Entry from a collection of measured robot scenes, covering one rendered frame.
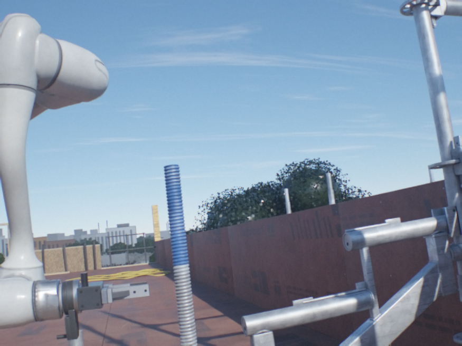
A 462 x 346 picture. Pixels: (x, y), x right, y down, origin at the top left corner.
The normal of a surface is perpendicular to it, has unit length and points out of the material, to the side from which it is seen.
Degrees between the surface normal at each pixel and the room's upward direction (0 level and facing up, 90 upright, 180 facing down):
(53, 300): 90
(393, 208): 90
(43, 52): 95
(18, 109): 106
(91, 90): 143
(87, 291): 90
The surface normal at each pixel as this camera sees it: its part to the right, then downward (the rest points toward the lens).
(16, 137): 0.75, 0.11
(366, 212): -0.96, 0.07
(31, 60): 0.91, -0.03
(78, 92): 0.53, 0.79
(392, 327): 0.24, -0.16
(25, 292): 0.33, -0.63
